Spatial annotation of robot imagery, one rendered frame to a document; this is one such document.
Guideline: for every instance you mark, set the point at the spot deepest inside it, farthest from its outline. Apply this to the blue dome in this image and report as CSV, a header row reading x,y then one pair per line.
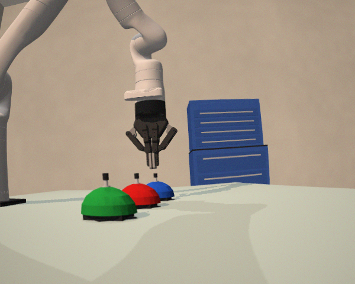
x,y
165,191

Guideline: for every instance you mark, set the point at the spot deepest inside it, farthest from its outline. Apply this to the green dome bell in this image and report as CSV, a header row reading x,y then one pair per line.
x,y
111,203

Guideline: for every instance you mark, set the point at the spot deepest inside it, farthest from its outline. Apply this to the red dome bell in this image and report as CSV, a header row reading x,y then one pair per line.
x,y
144,196

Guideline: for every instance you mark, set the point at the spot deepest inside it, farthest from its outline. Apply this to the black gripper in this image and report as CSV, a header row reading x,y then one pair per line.
x,y
151,122

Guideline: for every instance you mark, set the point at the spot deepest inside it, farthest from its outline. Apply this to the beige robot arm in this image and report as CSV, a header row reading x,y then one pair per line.
x,y
33,21

